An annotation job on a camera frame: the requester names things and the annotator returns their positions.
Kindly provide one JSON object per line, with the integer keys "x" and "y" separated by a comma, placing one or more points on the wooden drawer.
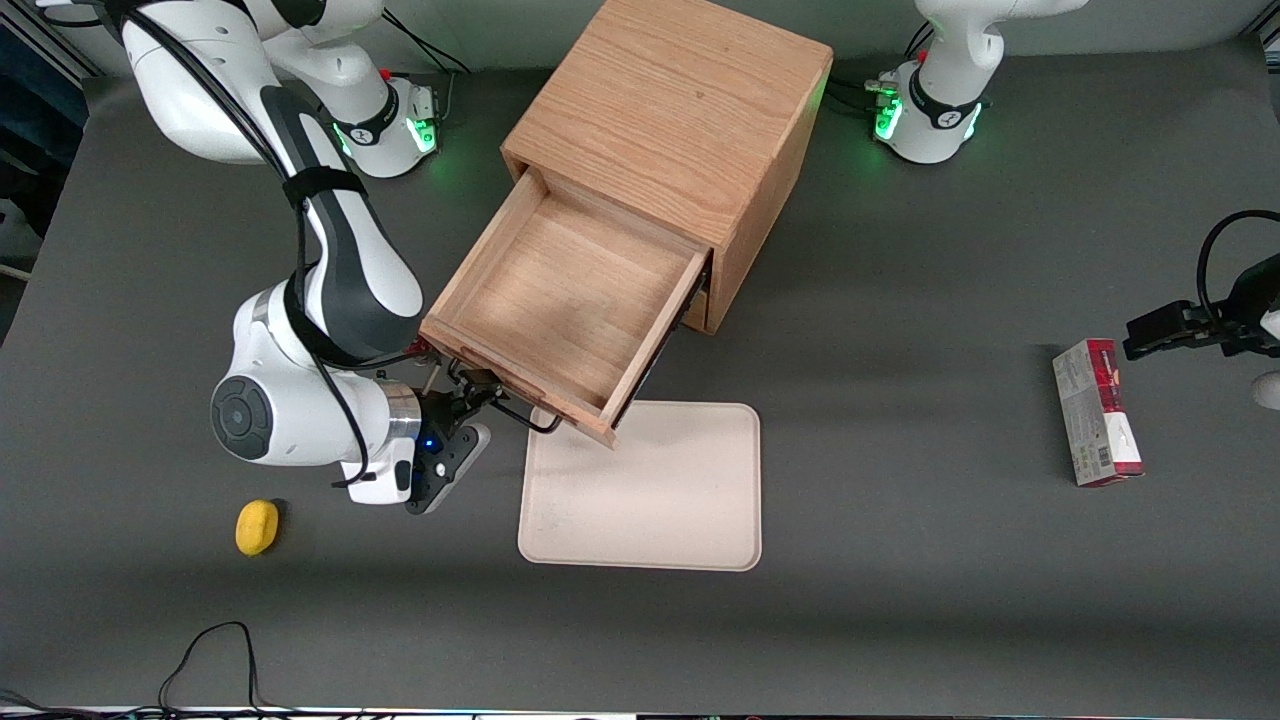
{"x": 570, "y": 290}
{"x": 700, "y": 315}

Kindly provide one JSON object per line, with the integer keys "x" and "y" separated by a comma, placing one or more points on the wooden drawer cabinet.
{"x": 680, "y": 100}

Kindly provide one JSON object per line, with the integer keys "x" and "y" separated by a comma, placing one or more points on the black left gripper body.
{"x": 1252, "y": 303}

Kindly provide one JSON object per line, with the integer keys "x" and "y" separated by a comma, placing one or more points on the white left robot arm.
{"x": 940, "y": 110}

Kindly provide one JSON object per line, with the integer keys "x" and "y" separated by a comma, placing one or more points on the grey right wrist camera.
{"x": 450, "y": 470}

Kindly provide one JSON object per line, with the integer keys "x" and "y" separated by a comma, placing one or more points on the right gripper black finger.
{"x": 465, "y": 378}
{"x": 485, "y": 398}

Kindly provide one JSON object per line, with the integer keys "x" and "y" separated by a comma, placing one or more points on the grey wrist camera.
{"x": 1268, "y": 390}
{"x": 450, "y": 470}

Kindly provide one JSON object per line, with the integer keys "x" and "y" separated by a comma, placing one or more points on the cream plastic tray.
{"x": 660, "y": 500}

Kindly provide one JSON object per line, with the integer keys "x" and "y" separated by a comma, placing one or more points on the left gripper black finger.
{"x": 1150, "y": 338}
{"x": 1195, "y": 318}

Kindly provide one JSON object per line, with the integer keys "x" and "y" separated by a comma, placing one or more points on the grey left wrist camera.
{"x": 1268, "y": 390}

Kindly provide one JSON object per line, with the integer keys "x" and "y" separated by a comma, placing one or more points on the yellow lemon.
{"x": 257, "y": 527}

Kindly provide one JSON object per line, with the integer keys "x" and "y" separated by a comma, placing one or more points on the red and grey carton box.
{"x": 1095, "y": 420}

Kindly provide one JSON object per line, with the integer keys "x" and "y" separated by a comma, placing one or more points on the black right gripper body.
{"x": 437, "y": 410}

